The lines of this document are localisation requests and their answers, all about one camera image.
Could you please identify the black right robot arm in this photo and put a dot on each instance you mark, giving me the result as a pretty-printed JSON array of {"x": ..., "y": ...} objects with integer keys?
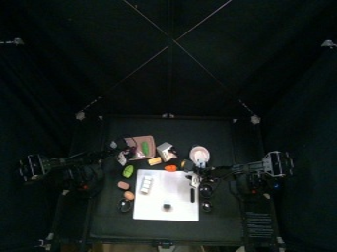
[{"x": 258, "y": 165}]

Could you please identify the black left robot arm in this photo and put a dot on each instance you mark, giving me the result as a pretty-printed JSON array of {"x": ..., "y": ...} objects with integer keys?
[{"x": 56, "y": 163}]

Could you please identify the green toy leaf piece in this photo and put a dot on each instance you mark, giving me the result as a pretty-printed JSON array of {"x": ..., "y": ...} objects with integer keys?
[{"x": 127, "y": 171}]

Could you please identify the salmon pink sushi piece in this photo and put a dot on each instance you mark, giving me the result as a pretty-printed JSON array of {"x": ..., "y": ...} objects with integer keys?
[
  {"x": 128, "y": 195},
  {"x": 123, "y": 185}
]

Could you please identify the white rice sushi piece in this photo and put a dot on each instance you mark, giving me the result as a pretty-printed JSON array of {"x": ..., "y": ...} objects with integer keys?
[{"x": 145, "y": 184}]

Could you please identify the small black sushi roll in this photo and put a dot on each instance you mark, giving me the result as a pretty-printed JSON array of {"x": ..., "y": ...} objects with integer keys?
[{"x": 167, "y": 206}]

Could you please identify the green toy cucumber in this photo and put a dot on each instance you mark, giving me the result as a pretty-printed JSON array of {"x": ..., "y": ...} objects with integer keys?
[{"x": 144, "y": 147}]

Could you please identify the black round bowl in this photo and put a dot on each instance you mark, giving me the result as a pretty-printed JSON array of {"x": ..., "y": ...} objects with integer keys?
[{"x": 206, "y": 190}]

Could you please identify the red tomato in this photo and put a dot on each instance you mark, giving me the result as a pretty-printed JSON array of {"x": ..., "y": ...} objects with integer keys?
[{"x": 171, "y": 168}]

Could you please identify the black stick toy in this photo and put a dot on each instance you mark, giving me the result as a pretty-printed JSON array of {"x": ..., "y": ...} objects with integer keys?
[{"x": 192, "y": 195}]

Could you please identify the white pink toy plate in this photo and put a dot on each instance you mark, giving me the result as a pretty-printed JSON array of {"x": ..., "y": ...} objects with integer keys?
[{"x": 199, "y": 153}]

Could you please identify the white square board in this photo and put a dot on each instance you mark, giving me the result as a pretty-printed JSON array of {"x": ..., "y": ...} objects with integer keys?
[{"x": 171, "y": 190}]

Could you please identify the white toy box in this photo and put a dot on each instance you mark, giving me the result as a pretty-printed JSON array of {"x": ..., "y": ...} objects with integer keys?
[{"x": 164, "y": 150}]

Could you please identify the small black round cup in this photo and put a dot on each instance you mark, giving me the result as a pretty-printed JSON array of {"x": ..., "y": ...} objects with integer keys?
[{"x": 206, "y": 206}]

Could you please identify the small black bowl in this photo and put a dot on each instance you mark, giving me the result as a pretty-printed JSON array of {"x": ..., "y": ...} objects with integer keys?
[{"x": 124, "y": 205}]

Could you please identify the metal frame clamp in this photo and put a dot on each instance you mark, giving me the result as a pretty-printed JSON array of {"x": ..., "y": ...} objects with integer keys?
[
  {"x": 327, "y": 43},
  {"x": 165, "y": 115},
  {"x": 78, "y": 115},
  {"x": 255, "y": 119}
]

